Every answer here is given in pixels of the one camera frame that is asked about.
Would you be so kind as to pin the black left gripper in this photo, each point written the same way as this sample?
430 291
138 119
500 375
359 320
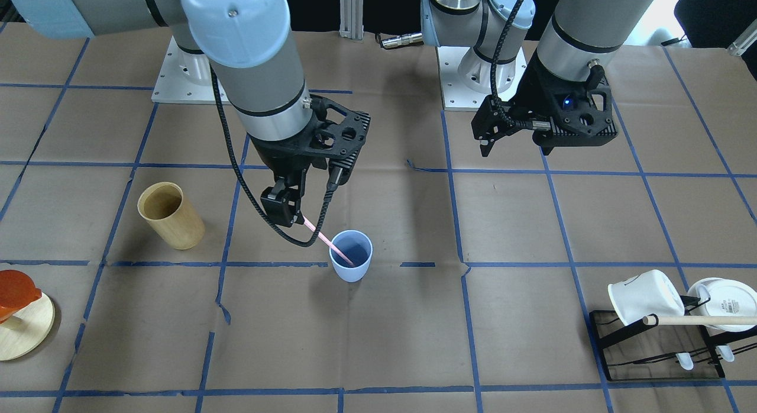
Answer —
537 89

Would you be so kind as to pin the tan bamboo cylinder holder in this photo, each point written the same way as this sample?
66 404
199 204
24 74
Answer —
170 214

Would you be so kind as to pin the round wooden stand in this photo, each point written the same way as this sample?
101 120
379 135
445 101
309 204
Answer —
27 328

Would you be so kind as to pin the white cup on rack rear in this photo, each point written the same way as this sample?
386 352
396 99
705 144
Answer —
723 297

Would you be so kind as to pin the pink chopstick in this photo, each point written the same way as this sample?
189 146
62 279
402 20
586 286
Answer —
329 243

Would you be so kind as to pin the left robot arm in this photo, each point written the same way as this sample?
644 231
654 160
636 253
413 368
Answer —
578 32

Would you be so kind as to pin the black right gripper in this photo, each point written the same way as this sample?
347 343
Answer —
276 160

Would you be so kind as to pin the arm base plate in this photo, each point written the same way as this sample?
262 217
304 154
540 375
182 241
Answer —
183 79
465 78

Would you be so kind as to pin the black wire cup rack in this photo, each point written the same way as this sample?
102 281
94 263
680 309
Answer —
640 352

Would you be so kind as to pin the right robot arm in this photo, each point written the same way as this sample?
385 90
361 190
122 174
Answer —
253 59

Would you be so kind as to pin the orange object on stand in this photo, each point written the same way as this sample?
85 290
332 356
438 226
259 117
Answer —
17 291

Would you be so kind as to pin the wooden rack dowel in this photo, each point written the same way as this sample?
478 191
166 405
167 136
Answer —
653 319

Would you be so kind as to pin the light blue plastic cup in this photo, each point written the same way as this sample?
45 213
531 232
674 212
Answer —
358 249

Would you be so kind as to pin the white cup on rack front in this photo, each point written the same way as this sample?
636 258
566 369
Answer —
649 293

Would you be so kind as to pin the metal cable connector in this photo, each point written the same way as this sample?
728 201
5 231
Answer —
395 42

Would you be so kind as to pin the aluminium frame post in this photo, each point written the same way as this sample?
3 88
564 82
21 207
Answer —
351 19

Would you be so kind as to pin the white cup on rack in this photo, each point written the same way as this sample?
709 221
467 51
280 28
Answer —
723 297
649 293

